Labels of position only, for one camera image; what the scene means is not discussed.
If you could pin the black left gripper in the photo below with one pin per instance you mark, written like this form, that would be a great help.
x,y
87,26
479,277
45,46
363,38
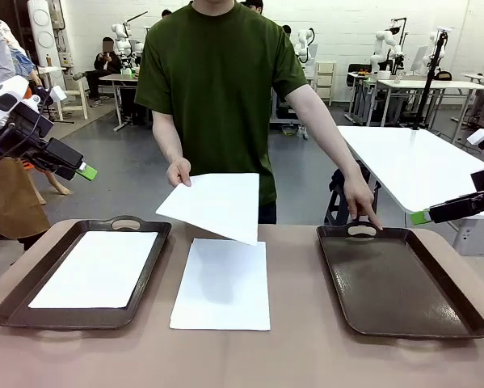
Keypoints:
x,y
27,129

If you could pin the white A4 paper sheet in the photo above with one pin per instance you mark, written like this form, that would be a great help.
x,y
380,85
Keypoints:
x,y
217,206
92,266
221,291

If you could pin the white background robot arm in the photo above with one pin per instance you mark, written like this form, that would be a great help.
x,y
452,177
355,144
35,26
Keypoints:
x,y
304,40
383,37
433,38
122,40

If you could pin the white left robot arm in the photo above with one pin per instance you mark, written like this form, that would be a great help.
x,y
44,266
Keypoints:
x,y
19,87

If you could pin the person's left forearm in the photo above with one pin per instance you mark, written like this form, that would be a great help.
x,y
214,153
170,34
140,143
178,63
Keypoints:
x,y
322,129

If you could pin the person's right forearm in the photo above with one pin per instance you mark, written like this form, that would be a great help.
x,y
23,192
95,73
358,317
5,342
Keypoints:
x,y
167,133

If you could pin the person's left hand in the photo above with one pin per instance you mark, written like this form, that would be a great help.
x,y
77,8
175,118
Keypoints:
x,y
359,198

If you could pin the person's right hand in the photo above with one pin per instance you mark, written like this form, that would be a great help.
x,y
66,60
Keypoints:
x,y
179,171

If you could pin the black floor tripod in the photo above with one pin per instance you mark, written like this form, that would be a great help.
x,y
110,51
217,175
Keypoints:
x,y
64,120

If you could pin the white wooden chair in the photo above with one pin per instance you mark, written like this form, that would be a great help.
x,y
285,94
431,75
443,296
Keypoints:
x,y
78,97

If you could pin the large white rounded table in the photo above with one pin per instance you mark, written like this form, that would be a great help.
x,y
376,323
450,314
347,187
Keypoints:
x,y
407,161

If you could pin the brown plastic serving tray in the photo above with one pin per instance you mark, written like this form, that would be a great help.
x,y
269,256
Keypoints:
x,y
11,315
391,283

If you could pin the grey background work table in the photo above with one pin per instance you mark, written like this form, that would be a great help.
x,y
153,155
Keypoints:
x,y
120,78

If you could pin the seated person in black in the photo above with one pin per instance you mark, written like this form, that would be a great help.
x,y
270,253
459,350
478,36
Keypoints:
x,y
104,66

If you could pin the black step stool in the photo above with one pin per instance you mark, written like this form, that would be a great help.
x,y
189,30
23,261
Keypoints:
x,y
334,206

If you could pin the black backpack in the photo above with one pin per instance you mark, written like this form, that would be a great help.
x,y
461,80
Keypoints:
x,y
336,180

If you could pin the white standing air conditioner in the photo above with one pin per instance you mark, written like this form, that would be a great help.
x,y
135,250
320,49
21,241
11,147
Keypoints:
x,y
43,36

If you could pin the white background desk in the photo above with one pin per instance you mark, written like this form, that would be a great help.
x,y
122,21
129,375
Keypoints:
x,y
427,84

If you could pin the person torso green T-shirt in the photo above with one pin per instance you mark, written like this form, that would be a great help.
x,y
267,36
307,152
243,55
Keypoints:
x,y
217,89

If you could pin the white drawer cabinet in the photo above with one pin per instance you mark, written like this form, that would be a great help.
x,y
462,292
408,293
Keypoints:
x,y
326,81

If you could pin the person's black trousers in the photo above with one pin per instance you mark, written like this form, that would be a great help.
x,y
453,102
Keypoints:
x,y
268,212

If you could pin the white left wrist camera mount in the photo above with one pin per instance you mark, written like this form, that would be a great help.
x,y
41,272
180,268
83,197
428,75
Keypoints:
x,y
57,94

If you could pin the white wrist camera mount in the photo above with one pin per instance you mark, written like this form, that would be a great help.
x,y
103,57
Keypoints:
x,y
57,94
478,137

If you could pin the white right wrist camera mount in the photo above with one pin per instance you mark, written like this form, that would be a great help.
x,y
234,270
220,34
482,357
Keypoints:
x,y
478,137

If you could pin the tall black camera stand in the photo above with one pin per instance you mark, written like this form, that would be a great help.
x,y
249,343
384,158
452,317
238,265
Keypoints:
x,y
429,87

